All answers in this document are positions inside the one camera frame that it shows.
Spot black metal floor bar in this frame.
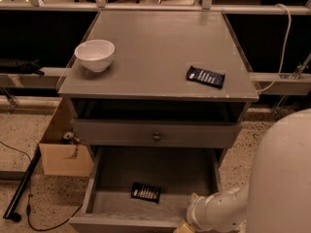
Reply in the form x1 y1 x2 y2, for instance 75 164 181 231
0 148 41 222

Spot grey drawer cabinet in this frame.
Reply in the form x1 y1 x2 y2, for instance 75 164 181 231
57 10 259 233

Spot metal drink can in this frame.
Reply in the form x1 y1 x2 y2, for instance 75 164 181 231
62 132 74 141

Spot round brass drawer knob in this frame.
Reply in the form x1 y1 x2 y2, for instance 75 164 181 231
153 132 161 142

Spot cardboard box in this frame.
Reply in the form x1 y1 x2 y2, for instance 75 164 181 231
39 100 93 177

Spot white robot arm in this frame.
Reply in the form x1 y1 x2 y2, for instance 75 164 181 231
173 109 311 233

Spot metal railing frame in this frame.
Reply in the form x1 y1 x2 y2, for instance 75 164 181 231
0 0 311 15

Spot closed grey upper drawer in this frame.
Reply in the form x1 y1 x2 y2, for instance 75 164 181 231
72 119 241 149

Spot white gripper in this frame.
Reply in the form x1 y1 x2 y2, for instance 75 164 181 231
173 193 219 233

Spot white hanging cable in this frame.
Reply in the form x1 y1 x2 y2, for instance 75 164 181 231
256 3 293 94

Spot white ceramic bowl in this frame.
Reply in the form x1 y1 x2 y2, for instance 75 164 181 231
74 40 116 72

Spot black chocolate rxbar wrapper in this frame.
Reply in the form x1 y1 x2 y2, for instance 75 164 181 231
131 183 161 203

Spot open grey middle drawer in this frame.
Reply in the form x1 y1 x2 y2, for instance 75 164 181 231
69 147 221 233

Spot black floor cable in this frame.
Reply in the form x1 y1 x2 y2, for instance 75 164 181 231
0 141 84 232

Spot blue snack bar wrapper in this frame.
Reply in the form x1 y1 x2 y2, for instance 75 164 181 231
186 66 225 89

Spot black object on rail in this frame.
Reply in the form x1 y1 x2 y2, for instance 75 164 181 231
0 58 45 76

